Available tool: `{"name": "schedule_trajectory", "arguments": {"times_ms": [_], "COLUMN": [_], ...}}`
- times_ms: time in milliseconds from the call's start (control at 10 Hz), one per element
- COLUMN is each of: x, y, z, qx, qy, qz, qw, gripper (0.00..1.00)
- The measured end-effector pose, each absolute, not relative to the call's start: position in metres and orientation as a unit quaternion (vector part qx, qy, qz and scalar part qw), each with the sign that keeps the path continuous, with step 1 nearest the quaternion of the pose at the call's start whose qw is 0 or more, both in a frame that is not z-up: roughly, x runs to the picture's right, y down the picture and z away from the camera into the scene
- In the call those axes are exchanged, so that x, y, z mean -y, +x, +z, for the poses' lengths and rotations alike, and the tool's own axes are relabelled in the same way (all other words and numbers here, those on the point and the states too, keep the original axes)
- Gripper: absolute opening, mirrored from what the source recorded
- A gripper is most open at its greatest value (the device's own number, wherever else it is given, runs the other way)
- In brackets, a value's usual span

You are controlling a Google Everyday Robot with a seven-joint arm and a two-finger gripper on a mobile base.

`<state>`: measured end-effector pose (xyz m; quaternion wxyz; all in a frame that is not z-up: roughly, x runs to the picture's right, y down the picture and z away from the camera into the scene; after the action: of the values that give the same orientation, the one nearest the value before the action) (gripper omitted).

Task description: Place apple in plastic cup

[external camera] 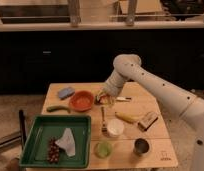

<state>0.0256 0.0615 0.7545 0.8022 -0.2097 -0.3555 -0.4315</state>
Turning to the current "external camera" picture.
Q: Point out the orange apple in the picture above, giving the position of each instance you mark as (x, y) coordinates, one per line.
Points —
(102, 98)

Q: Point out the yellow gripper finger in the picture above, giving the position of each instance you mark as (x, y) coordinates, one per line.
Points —
(110, 101)

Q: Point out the red grapes bunch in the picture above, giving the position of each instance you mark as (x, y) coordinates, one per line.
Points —
(53, 151)

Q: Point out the green cucumber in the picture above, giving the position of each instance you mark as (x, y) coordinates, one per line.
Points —
(57, 107)

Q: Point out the white plastic cup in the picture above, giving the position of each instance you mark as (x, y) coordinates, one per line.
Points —
(115, 128)

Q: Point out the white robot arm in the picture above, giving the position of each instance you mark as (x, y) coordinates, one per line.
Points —
(185, 104)

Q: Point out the wooden block brush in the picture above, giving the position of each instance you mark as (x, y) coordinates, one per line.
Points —
(147, 120)

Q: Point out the black chair frame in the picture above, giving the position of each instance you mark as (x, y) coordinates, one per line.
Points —
(18, 136)

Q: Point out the green plastic tray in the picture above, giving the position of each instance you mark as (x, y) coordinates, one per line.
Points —
(41, 149)

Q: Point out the white cloth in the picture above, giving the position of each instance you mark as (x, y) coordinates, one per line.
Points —
(67, 142)

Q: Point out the metal fork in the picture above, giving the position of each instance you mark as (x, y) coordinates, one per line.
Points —
(104, 128)

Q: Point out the orange bowl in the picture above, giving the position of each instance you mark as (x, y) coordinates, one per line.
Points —
(81, 101)

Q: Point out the green plastic cup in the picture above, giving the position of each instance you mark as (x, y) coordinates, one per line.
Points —
(103, 149)

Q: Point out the blue sponge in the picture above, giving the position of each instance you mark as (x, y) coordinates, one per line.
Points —
(66, 92)

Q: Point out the yellow banana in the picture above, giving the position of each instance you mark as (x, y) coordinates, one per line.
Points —
(126, 117)

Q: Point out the metal cup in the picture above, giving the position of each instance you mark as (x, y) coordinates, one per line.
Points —
(141, 146)

